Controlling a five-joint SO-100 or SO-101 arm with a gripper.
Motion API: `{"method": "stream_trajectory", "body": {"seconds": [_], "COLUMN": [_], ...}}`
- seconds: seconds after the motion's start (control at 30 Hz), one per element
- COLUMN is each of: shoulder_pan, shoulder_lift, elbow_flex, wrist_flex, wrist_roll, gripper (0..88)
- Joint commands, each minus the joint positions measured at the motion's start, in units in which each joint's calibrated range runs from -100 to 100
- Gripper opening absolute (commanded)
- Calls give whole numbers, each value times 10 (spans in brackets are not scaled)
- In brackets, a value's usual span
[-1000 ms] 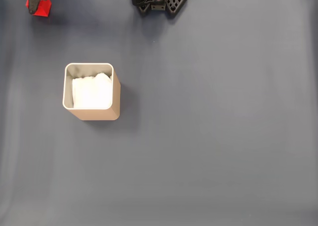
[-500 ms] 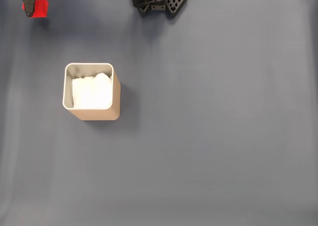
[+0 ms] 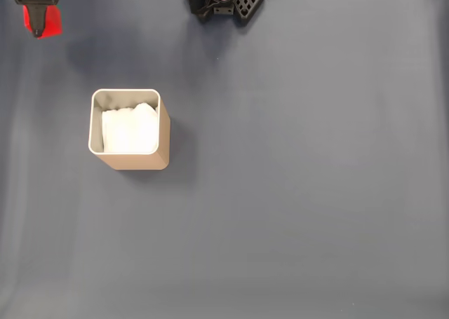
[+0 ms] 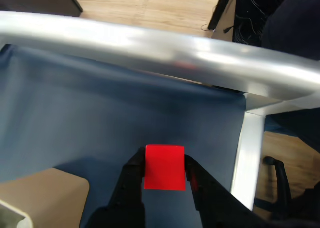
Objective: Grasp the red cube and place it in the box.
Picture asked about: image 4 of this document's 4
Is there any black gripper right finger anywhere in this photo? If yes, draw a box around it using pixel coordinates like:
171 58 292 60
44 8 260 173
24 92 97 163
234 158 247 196
184 155 277 228

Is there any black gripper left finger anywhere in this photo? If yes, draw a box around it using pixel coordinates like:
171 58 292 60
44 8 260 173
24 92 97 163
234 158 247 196
79 147 147 228

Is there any red cube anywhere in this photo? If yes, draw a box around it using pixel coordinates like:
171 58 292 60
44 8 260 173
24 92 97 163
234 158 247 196
143 144 187 191

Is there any tan square metal box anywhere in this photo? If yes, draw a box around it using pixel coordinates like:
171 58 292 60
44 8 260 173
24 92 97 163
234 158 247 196
0 166 91 228

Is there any black office chair base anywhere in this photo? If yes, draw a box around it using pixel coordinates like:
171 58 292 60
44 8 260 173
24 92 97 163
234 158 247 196
254 155 294 213

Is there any grey-blue table mat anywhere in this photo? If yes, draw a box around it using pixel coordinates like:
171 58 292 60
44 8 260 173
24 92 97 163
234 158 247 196
0 44 248 228

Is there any black desk panel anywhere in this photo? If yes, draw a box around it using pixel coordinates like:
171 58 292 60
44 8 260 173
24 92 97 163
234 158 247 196
208 0 239 30

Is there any person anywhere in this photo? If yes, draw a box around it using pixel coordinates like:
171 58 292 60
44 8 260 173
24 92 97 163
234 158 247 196
261 0 320 153

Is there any silver metal table frame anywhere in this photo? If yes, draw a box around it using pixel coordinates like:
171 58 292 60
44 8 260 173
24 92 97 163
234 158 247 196
0 10 320 211

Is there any black cable bundle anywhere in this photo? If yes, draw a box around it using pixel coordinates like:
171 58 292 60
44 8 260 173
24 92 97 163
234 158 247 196
223 0 270 46

